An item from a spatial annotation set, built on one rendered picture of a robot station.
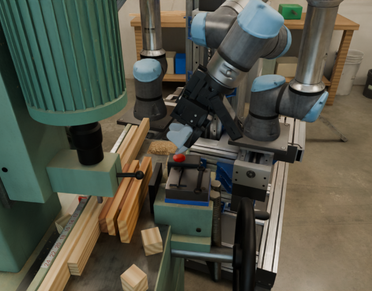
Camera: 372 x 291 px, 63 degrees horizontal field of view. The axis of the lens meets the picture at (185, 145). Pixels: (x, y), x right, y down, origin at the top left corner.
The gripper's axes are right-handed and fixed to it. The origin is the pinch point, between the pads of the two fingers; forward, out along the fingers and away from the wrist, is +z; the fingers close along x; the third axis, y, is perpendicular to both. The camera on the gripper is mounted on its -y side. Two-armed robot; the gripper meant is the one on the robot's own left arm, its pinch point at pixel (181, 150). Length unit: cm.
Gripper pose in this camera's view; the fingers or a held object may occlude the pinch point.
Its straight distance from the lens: 71.9
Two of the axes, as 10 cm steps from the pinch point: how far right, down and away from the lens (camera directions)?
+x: -1.3, 5.4, -8.3
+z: -5.0, 6.9, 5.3
